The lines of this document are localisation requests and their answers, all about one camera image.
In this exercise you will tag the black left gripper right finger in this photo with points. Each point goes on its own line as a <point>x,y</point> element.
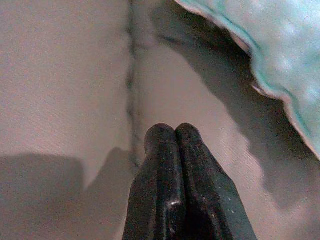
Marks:
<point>212,200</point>

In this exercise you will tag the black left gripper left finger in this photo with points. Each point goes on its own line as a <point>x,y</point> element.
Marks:
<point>155,187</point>

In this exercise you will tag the teal dotted plush pillow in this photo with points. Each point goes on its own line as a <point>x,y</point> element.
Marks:
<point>287,50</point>

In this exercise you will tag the green leather sofa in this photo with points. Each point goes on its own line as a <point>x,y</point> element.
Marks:
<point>62,75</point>

